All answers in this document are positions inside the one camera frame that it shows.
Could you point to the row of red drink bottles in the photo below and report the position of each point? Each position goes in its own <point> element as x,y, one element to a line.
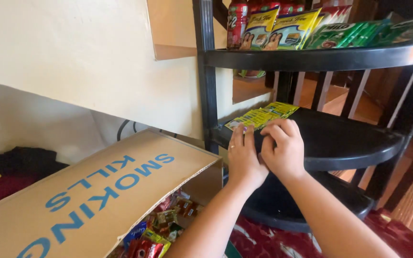
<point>281,4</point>

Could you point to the person's right hand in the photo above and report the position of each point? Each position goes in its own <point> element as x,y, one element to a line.
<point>285,154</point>

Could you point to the wooden furniture leg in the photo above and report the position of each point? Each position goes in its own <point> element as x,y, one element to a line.
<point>412,197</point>

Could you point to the wooden stair steps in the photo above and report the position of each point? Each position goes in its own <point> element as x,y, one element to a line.
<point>172,32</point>

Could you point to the strip of yellow sachets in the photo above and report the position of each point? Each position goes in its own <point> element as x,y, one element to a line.
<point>264,114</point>

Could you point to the brown cardboard box blue print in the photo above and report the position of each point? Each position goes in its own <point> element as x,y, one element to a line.
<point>95,200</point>

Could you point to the bundle of green drink sachets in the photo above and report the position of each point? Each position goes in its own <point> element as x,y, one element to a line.
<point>339,35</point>
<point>407,31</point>

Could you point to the person's left hand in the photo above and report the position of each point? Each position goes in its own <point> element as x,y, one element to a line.
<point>244,165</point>

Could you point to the red and white packets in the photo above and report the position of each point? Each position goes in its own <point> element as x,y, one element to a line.
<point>333,14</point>

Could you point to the red patterned rug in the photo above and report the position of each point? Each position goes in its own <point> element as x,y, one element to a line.
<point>389,240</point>

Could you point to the yellow milk powder packet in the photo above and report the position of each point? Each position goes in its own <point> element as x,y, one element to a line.
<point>258,30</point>
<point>289,32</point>

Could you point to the person's left fingers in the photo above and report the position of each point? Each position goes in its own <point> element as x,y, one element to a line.
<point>240,138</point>

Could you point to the heap of dark clothes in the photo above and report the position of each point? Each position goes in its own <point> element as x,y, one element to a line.
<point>16,175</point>

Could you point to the black plastic corner shelf rack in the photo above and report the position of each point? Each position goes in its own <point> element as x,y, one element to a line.
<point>335,143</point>

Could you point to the red drink bottle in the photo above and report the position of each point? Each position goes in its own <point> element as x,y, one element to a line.
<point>236,25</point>

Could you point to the heap of mixed sachets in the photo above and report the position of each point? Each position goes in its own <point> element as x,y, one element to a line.
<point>156,229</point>

